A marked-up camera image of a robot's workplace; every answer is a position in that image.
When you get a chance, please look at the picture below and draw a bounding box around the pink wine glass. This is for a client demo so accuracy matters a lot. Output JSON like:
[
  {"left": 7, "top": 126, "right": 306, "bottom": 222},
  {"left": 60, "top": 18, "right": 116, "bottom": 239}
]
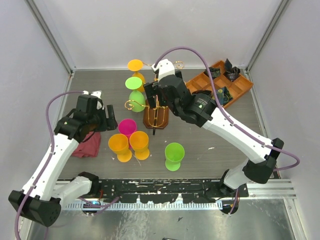
[{"left": 118, "top": 118, "right": 138, "bottom": 139}]

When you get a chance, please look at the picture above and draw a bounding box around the green wine glass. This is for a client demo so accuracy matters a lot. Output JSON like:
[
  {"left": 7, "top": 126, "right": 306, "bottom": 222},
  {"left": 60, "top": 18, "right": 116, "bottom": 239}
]
[
  {"left": 164, "top": 142, "right": 185, "bottom": 172},
  {"left": 124, "top": 76, "right": 145, "bottom": 113}
]

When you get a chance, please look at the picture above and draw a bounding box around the orange wine glass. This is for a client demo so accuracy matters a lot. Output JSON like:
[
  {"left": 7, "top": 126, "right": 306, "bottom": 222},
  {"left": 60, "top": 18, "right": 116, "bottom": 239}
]
[
  {"left": 127, "top": 59, "right": 146, "bottom": 84},
  {"left": 129, "top": 131, "right": 150, "bottom": 161},
  {"left": 108, "top": 133, "right": 132, "bottom": 163}
]

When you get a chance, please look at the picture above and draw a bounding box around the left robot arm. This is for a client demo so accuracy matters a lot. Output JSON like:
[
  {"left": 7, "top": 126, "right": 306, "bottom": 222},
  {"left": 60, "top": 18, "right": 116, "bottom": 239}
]
[{"left": 8, "top": 91, "right": 118, "bottom": 227}]

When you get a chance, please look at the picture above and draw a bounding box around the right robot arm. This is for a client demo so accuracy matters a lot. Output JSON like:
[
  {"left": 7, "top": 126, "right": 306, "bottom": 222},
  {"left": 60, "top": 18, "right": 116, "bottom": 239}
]
[{"left": 143, "top": 74, "right": 284, "bottom": 197}]

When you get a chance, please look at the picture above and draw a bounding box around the green wine glass front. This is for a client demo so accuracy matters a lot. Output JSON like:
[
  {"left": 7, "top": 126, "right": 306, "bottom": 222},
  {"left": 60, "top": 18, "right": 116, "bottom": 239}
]
[{"left": 164, "top": 142, "right": 185, "bottom": 172}]

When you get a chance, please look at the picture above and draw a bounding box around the red cloth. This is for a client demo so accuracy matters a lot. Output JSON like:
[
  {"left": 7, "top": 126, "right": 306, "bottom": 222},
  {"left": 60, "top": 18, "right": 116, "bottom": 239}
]
[{"left": 71, "top": 131, "right": 101, "bottom": 158}]

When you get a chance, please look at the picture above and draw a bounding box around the wooden compartment tray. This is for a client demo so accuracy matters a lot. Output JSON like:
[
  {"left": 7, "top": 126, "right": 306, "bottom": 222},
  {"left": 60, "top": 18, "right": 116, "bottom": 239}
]
[{"left": 186, "top": 60, "right": 253, "bottom": 109}]

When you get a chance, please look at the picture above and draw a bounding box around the dark green folded tie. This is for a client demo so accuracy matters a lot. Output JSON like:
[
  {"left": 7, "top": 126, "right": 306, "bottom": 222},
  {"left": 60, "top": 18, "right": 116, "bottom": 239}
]
[{"left": 203, "top": 67, "right": 221, "bottom": 80}]

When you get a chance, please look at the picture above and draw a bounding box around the blue floral folded tie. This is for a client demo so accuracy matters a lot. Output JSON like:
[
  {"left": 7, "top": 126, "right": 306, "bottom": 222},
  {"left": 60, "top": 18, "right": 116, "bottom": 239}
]
[{"left": 216, "top": 86, "right": 233, "bottom": 106}]

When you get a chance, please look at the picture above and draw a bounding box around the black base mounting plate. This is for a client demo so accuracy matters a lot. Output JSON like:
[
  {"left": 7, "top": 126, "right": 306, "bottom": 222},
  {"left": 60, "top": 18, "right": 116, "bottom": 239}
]
[{"left": 81, "top": 178, "right": 235, "bottom": 204}]

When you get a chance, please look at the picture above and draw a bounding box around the black patterned folded tie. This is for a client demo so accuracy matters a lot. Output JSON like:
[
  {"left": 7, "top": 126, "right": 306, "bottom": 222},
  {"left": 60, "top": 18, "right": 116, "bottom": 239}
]
[{"left": 224, "top": 58, "right": 241, "bottom": 82}]

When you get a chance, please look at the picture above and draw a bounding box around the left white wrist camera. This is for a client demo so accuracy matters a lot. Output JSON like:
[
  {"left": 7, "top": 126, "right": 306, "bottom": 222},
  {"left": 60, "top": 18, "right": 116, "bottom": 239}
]
[{"left": 82, "top": 90, "right": 105, "bottom": 110}]

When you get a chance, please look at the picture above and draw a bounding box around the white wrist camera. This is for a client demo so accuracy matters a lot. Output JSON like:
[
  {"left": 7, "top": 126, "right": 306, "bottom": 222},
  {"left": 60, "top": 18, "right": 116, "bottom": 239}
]
[
  {"left": 82, "top": 90, "right": 105, "bottom": 110},
  {"left": 151, "top": 59, "right": 175, "bottom": 81}
]

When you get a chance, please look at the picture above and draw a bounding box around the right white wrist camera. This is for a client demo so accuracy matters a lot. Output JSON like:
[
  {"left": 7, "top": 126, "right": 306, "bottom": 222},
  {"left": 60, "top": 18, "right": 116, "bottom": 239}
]
[{"left": 151, "top": 59, "right": 175, "bottom": 81}]

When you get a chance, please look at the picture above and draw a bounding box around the grey cable duct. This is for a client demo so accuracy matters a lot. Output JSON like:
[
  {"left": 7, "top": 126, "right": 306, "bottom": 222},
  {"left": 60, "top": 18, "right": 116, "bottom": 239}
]
[{"left": 61, "top": 201, "right": 224, "bottom": 211}]

